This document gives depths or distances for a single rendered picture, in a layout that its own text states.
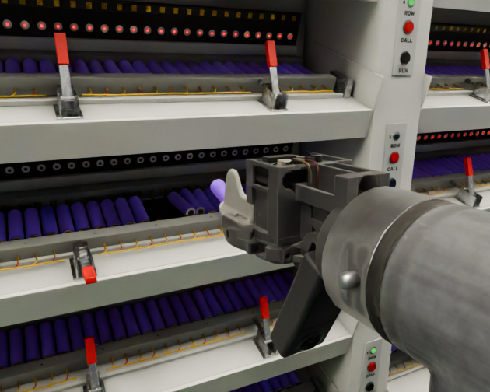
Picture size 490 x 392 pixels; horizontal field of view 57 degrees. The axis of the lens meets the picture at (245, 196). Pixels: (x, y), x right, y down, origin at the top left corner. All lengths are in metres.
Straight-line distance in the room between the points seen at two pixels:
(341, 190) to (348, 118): 0.39
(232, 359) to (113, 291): 0.24
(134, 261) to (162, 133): 0.17
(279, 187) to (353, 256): 0.10
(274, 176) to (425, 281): 0.15
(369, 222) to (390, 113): 0.48
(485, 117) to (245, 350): 0.58
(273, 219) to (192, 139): 0.25
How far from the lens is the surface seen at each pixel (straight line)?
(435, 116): 0.81
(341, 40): 0.78
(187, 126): 0.57
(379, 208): 0.27
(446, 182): 0.97
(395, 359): 1.07
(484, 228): 0.24
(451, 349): 0.23
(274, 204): 0.35
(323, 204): 0.32
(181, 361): 0.74
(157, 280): 0.62
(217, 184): 0.52
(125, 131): 0.55
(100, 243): 0.63
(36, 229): 0.65
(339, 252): 0.28
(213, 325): 0.76
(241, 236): 0.39
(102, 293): 0.61
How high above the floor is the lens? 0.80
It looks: 16 degrees down
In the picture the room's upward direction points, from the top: 1 degrees clockwise
